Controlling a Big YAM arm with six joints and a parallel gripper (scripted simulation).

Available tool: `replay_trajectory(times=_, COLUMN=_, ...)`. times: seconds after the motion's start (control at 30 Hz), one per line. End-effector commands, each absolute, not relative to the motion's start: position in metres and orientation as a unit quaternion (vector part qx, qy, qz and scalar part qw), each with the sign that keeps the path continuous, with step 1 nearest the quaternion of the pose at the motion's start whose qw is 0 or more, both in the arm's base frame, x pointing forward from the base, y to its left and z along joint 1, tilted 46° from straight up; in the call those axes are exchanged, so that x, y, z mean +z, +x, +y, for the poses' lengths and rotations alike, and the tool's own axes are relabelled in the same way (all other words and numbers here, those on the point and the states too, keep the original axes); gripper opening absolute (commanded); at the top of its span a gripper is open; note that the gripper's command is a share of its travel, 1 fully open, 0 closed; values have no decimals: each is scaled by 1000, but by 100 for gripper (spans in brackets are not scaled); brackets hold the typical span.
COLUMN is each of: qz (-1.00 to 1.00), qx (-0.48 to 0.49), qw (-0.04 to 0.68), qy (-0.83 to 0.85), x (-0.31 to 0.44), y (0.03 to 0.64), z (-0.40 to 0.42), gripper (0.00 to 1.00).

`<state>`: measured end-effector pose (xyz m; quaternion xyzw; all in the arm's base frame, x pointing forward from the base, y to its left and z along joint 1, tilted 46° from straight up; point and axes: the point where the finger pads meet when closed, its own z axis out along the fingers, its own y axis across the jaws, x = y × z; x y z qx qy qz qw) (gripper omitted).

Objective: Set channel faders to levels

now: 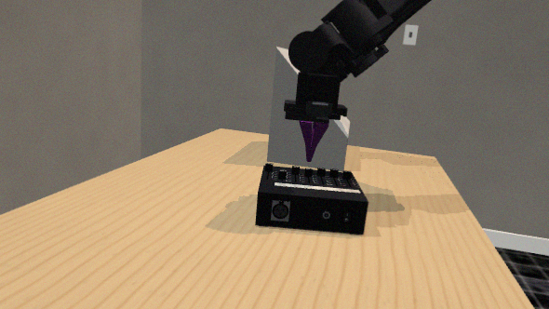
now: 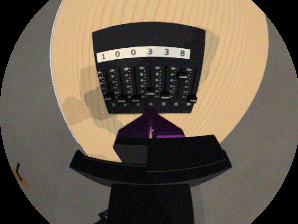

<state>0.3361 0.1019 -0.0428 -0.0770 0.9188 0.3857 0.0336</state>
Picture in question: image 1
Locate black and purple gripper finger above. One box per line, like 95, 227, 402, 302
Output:
299, 120, 313, 162
309, 122, 328, 162

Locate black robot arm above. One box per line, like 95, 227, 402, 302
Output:
288, 0, 431, 117

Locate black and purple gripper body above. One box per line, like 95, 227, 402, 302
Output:
284, 100, 347, 124

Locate black lighting desk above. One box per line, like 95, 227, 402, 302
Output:
255, 163, 368, 235

